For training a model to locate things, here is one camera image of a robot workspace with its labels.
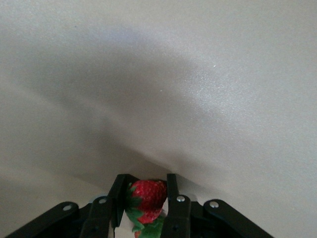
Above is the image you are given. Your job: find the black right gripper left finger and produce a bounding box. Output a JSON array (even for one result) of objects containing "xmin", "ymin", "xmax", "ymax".
[{"xmin": 4, "ymin": 174, "xmax": 128, "ymax": 238}]

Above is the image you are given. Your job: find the brown table cover cloth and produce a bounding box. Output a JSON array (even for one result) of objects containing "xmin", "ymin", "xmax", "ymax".
[{"xmin": 0, "ymin": 0, "xmax": 317, "ymax": 238}]

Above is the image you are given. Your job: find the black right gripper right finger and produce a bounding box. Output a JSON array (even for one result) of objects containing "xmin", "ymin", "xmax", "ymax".
[{"xmin": 160, "ymin": 173, "xmax": 275, "ymax": 238}]

